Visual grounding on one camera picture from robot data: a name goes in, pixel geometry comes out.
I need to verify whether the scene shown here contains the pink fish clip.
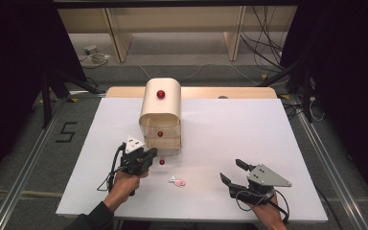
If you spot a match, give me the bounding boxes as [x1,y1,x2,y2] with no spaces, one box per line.
[168,175,188,188]

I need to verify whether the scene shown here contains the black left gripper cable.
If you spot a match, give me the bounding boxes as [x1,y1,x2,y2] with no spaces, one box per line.
[96,143,127,194]

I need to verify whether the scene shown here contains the clear drawer with red knob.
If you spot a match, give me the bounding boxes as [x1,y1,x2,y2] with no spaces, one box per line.
[139,116,182,139]
[142,137,183,167]

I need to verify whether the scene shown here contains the cream drawer cabinet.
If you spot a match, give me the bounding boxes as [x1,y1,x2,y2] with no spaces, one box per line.
[138,77,183,157]

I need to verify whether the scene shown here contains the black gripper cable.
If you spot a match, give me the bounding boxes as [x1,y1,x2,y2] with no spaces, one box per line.
[235,189,291,224]
[96,143,127,194]

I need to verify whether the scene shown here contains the dark curtain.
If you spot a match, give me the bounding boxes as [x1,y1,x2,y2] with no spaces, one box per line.
[0,0,88,193]
[280,0,368,207]

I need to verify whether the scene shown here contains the person's left hand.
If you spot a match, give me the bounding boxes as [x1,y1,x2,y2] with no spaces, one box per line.
[109,171,150,206]

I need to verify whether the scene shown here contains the metal floor rail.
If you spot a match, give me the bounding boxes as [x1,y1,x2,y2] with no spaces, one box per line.
[0,95,79,230]
[290,95,368,230]

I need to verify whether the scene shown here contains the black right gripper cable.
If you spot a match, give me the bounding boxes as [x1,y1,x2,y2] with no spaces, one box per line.
[235,189,291,224]

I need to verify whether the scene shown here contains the white power adapter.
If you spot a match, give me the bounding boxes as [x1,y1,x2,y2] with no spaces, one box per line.
[82,44,99,58]

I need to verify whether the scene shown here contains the light wooden shelf unit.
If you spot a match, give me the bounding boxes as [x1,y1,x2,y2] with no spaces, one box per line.
[57,5,299,63]

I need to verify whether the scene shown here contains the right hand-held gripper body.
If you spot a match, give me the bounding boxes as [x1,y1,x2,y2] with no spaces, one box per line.
[228,163,292,206]

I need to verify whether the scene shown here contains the bundle of black cables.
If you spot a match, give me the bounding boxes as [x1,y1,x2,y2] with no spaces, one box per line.
[240,5,286,73]

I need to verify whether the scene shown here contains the black metal stand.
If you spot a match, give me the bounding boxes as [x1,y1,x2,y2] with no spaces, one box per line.
[40,67,107,129]
[258,57,316,125]

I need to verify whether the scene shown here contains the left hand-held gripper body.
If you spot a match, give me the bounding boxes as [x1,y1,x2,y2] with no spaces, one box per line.
[118,135,152,176]

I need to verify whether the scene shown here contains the person's right hand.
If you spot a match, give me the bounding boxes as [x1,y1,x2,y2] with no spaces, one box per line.
[251,194,288,230]

